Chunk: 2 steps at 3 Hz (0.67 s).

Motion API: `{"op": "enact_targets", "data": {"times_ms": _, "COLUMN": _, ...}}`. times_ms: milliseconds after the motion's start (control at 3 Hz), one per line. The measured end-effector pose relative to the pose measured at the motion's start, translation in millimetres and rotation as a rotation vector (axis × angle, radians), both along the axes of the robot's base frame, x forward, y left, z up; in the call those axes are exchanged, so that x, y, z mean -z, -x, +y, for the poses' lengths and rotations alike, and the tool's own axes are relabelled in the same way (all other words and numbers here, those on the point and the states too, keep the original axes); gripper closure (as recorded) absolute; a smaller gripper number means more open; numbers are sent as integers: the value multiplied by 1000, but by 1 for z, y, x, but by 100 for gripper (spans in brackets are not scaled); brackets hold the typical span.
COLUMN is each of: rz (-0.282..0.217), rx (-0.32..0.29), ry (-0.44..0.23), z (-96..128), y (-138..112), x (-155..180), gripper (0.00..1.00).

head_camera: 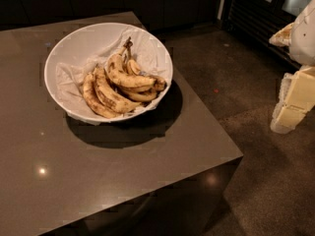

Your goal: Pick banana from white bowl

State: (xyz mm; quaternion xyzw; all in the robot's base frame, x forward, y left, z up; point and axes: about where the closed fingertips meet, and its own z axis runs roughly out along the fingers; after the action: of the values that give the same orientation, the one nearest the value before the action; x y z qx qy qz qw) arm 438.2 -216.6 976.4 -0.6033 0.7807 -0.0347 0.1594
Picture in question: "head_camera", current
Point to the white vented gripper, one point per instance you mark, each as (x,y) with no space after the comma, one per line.
(304,38)

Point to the curved spotted banana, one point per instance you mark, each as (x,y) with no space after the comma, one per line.
(115,71)

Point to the white paper bowl liner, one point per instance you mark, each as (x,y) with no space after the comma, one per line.
(160,86)

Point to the lower right yellow banana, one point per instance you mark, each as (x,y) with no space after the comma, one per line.
(140,95)

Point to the small rear banana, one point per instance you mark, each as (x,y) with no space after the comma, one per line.
(132,66)

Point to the large spotted middle banana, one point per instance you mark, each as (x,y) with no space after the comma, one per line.
(108,96)

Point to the leftmost spotted banana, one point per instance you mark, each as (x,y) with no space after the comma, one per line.
(92,100)

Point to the white round bowl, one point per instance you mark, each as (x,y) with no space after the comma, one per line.
(80,51)

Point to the dark slatted radiator grille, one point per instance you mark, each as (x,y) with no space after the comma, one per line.
(260,19)

